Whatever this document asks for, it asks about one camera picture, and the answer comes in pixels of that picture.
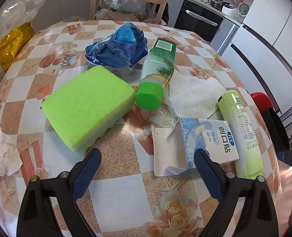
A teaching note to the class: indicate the light green tube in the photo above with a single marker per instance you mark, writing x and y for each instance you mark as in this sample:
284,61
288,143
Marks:
249,165

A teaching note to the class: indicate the clear plastic bag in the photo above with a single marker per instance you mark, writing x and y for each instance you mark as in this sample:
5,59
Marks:
14,13

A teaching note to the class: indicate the black built-in oven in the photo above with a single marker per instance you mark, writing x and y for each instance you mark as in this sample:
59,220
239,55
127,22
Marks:
198,19

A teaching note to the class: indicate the white rice cooker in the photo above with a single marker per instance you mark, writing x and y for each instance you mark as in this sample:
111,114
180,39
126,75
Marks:
238,13

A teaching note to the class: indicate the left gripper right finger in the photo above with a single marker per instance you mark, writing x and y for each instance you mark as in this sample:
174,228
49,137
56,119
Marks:
258,216

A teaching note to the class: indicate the black trash bin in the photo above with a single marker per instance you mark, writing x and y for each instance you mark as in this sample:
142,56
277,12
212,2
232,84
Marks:
277,132

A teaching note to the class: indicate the white refrigerator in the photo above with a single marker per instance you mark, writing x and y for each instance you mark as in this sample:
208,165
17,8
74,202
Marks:
260,54

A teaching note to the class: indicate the green cap bottle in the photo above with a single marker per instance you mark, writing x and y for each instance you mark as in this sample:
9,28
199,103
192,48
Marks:
155,75

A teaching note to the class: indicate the blue plastic bag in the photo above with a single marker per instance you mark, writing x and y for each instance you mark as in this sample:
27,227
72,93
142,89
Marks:
124,48

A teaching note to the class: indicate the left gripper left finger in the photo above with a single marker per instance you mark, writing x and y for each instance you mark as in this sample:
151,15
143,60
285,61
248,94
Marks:
37,217

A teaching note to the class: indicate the white paper towel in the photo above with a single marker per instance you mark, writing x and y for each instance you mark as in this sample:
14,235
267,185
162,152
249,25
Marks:
191,97

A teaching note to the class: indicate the green sponge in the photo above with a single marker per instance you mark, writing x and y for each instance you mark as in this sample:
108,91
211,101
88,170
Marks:
83,109

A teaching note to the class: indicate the red stool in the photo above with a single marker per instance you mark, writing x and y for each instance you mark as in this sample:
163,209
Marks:
262,101

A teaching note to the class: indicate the gold foil bag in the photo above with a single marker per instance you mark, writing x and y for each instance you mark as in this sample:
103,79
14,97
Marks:
13,42

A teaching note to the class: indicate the white plaster box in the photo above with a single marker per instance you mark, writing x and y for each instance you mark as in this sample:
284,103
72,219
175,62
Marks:
174,148

